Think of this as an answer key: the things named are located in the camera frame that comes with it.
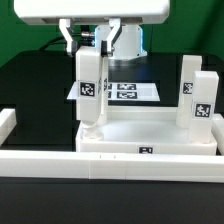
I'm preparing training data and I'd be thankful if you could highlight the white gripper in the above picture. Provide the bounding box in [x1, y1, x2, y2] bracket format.
[14, 0, 170, 57]

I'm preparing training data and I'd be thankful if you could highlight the white desk top tray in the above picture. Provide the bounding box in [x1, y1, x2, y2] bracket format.
[76, 106, 217, 155]

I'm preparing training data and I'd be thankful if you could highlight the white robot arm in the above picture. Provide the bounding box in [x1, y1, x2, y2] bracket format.
[14, 0, 170, 60]

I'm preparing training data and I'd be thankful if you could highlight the marker tag sheet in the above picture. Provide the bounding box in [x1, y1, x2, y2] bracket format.
[67, 81, 160, 102]

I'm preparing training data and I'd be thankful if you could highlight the white left fence block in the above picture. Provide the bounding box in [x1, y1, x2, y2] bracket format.
[0, 108, 17, 146]

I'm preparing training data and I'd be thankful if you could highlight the white fence block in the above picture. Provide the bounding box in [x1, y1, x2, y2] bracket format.
[212, 114, 224, 156]
[0, 108, 17, 146]

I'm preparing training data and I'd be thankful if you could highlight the white front fence bar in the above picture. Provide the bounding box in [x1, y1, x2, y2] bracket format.
[0, 150, 224, 183]

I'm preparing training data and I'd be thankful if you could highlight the white right fence block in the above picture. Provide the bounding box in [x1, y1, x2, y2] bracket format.
[212, 114, 224, 156]

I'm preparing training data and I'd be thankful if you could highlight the black cable with connector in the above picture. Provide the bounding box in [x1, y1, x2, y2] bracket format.
[38, 31, 98, 52]

